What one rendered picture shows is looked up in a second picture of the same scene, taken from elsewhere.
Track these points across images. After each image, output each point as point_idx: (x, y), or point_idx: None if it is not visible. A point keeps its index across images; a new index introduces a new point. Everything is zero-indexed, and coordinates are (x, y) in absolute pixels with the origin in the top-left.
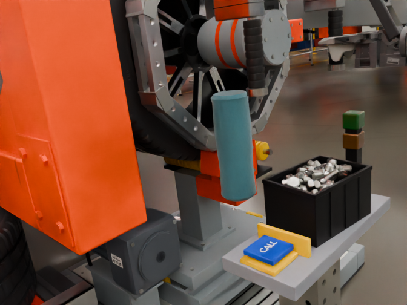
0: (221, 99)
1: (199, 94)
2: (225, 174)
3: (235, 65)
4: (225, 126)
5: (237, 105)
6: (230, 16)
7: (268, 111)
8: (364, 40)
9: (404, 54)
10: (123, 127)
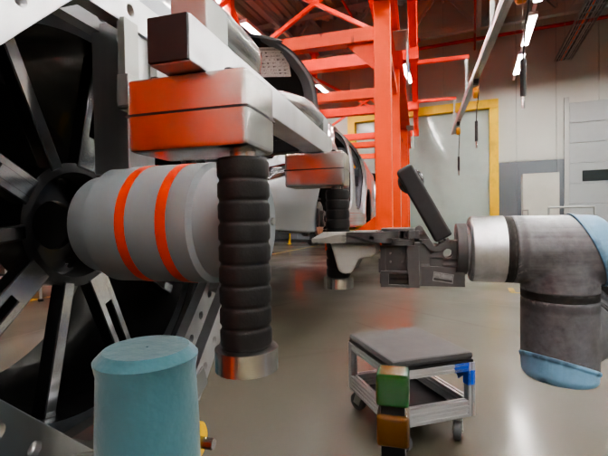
0: (127, 372)
1: (61, 334)
2: None
3: (160, 275)
4: (130, 451)
5: (172, 385)
6: (181, 140)
7: (209, 358)
8: (396, 240)
9: (464, 268)
10: None
